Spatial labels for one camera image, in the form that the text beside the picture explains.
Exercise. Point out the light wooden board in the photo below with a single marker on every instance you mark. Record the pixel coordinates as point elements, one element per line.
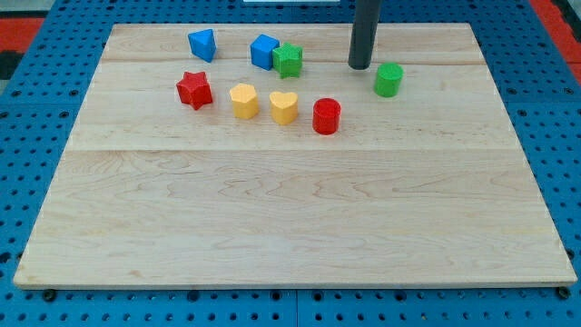
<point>426,189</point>

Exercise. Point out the yellow heart block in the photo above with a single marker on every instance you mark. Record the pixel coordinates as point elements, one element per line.
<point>284,107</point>

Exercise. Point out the red cylinder block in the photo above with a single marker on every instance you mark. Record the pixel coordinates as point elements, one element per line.
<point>326,116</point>

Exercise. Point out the green star block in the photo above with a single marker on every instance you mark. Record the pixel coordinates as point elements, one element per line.
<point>287,60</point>

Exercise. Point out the blue cube block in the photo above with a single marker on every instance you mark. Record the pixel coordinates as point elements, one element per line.
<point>261,51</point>

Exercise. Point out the red star block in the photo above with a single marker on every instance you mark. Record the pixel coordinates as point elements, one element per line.
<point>195,90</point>

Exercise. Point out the green cylinder block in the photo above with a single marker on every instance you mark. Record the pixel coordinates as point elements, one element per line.
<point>388,78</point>

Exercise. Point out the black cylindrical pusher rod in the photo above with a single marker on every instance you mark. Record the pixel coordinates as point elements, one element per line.
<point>363,33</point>

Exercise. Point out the blue triangle block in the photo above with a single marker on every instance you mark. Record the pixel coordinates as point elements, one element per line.
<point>202,44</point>

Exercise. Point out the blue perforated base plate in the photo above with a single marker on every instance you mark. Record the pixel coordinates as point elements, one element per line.
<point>39,105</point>

